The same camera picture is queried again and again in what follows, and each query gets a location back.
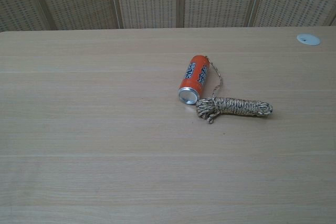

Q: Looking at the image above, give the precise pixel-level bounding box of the orange drink can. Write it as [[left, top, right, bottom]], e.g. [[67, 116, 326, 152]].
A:
[[177, 55, 210, 106]]

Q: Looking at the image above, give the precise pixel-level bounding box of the bundled beige speckled rope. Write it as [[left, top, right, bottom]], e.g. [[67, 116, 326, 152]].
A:
[[195, 55, 274, 125]]

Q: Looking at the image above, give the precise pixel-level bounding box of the round grey cable grommet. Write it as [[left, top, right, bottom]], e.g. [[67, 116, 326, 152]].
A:
[[296, 33, 322, 46]]

